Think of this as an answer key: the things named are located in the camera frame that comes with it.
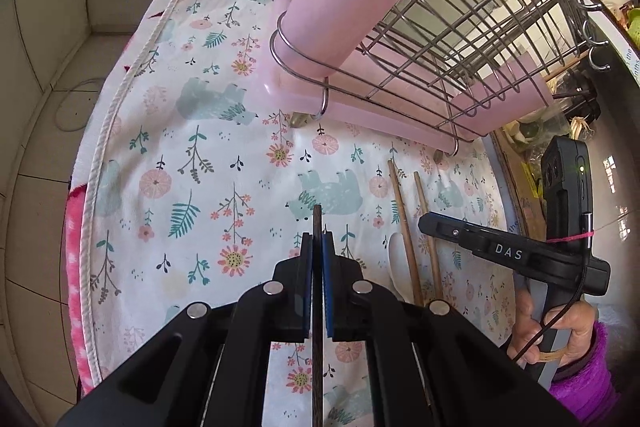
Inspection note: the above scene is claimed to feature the black cable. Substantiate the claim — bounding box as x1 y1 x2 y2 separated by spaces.
508 206 597 363

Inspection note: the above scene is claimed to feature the right purple sleeve forearm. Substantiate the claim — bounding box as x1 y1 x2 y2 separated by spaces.
549 322 620 426

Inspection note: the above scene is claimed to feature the dark black chopstick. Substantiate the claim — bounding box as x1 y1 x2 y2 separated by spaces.
312 205 324 427

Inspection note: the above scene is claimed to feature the wooden chopstick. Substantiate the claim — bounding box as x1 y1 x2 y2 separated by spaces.
413 171 444 300
387 159 424 307

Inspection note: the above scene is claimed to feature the metal wire utensil rack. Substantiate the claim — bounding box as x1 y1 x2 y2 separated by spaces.
268 0 614 158

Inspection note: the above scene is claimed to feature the person's right hand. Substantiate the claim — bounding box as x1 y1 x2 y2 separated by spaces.
506 288 600 368

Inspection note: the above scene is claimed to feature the floral bear print cloth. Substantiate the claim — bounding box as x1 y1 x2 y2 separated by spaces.
70 0 506 388

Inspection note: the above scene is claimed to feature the white plastic spoon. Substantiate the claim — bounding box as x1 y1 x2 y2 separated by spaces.
387 232 414 303

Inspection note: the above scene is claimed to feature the right pink plastic cup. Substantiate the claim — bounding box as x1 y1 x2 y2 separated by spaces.
451 52 553 141

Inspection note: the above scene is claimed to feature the pink plastic drip tray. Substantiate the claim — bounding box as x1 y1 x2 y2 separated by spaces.
257 0 487 153

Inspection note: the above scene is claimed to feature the pink towel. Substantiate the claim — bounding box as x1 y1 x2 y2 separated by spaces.
63 184 93 395

